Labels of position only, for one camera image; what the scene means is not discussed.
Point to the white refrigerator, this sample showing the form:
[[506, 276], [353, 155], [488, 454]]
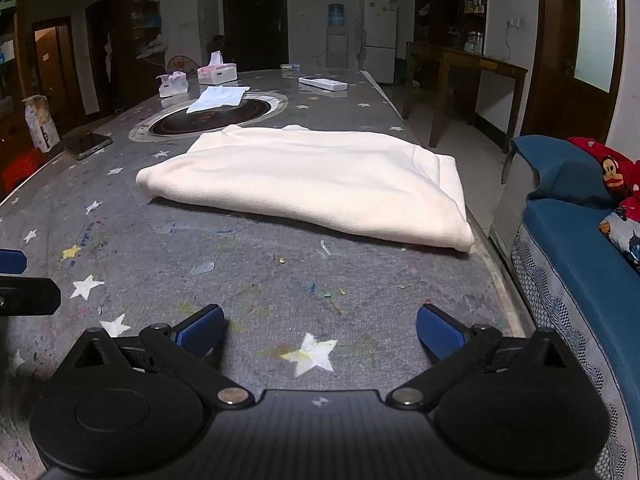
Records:
[[379, 36]]

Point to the white tissue paper sheet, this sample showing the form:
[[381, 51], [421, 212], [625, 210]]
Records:
[[219, 96]]

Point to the dark wooden side table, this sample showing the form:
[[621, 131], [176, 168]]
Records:
[[460, 71]]

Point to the round induction cooktop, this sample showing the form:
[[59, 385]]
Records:
[[175, 123]]

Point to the blue sofa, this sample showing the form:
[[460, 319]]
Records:
[[573, 279]]

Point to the red cartoon cushion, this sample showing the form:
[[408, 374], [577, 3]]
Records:
[[620, 174]]

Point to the white paper bag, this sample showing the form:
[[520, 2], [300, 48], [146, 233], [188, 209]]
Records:
[[39, 120]]

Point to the white pink tissue box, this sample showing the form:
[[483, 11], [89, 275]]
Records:
[[217, 71]]

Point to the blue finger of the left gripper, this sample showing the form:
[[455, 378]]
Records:
[[28, 296], [12, 261]]

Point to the small white pink box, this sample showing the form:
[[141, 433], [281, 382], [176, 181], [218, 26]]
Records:
[[173, 84]]

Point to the water dispenser with blue bottle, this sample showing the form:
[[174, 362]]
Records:
[[336, 37]]

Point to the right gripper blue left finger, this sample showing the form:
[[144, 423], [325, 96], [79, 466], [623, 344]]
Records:
[[202, 331]]

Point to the polka dot play tent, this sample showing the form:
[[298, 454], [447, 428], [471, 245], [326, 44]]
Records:
[[182, 63]]

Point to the patterned cartoon blanket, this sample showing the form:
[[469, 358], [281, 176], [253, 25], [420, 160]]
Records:
[[623, 232]]

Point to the cream sweater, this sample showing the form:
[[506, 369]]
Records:
[[355, 182]]

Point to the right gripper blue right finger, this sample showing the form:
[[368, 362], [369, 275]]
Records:
[[439, 333]]

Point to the black smartphone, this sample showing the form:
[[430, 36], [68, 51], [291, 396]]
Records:
[[87, 144]]

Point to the red plastic stool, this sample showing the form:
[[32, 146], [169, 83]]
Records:
[[19, 169]]

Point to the white remote control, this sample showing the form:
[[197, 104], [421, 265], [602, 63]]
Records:
[[324, 84]]

